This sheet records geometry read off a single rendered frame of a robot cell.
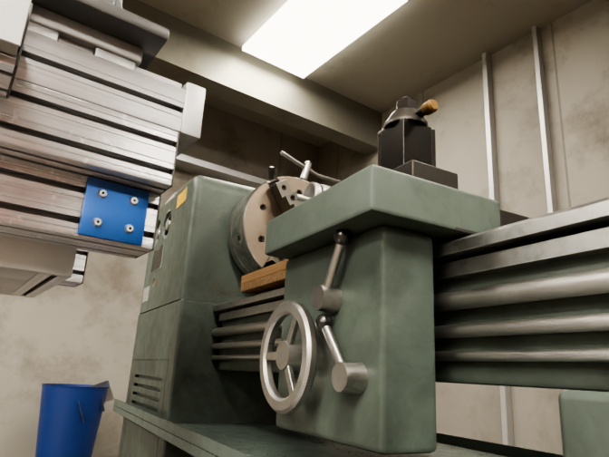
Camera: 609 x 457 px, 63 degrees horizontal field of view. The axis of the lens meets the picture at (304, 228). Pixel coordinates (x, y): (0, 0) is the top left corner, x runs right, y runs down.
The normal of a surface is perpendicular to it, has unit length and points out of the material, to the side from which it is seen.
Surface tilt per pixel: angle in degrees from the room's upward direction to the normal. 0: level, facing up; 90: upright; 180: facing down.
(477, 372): 90
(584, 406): 90
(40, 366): 90
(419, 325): 90
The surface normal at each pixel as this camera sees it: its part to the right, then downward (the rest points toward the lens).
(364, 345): -0.87, -0.18
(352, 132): 0.58, -0.20
